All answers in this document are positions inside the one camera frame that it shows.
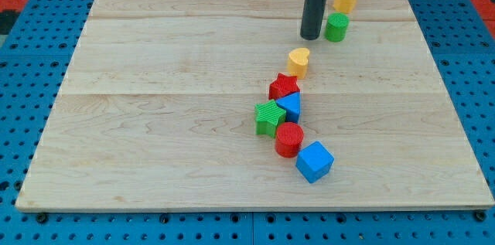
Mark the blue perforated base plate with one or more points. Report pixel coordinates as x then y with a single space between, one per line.
34 59

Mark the green star block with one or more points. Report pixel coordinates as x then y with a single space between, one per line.
268 117

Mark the red circle block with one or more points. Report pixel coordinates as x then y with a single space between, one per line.
288 139

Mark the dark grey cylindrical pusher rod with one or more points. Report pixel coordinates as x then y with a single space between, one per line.
312 18

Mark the blue cube block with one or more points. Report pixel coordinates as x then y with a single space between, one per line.
314 162

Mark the light wooden board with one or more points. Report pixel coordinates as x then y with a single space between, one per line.
156 114

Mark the red star block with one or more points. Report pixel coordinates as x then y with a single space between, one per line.
282 86

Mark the blue triangle block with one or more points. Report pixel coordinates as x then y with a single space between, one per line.
292 106

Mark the yellow heart block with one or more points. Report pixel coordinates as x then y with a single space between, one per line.
298 61

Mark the green circle block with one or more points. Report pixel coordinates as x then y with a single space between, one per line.
336 27

